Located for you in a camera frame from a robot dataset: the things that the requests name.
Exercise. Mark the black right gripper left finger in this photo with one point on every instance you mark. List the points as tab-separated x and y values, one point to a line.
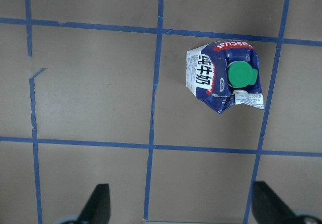
97	208

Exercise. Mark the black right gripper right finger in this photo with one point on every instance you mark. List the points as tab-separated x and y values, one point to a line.
267	206

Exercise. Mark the blue white milk carton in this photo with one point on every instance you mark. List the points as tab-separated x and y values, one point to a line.
225	73

